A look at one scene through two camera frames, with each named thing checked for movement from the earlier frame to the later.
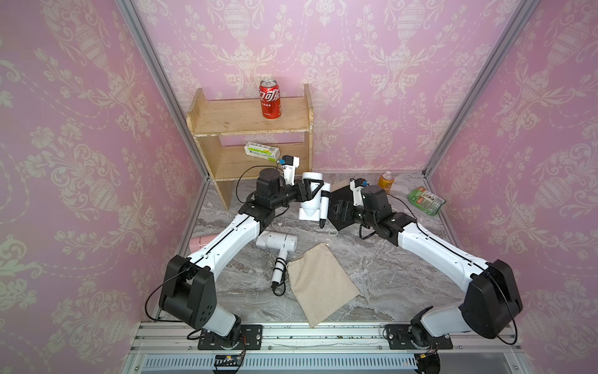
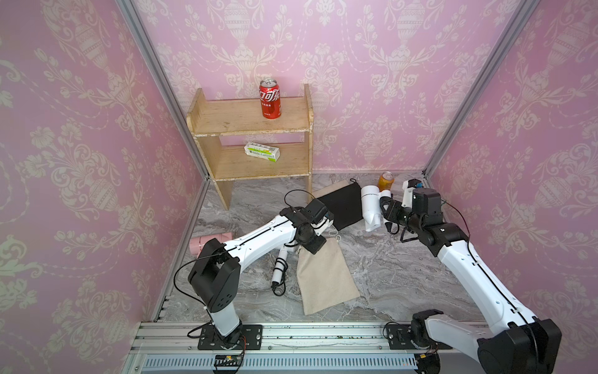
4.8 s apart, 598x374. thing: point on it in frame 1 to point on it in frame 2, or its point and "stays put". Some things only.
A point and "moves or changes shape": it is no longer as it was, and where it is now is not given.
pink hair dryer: (198, 242) stays put
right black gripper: (353, 209) to (393, 211)
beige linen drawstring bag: (322, 284) moves or changes shape
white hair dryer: (283, 242) stays put
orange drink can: (385, 181) stays put
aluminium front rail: (174, 348) stays put
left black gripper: (307, 195) to (318, 245)
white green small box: (262, 151) stays put
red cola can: (270, 98) stays put
